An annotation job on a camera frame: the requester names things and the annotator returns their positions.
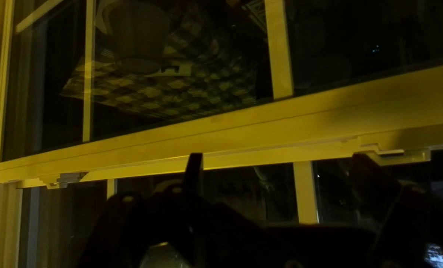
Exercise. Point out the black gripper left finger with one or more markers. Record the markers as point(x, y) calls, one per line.
point(194, 172)

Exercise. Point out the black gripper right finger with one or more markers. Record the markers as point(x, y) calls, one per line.
point(373, 188)

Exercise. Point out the white window latch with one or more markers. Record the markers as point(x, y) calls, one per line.
point(402, 155)
point(68, 179)

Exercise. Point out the white window sash behind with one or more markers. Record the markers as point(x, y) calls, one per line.
point(306, 191)

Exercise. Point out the white window sash with latches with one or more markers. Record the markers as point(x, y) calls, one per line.
point(261, 129)

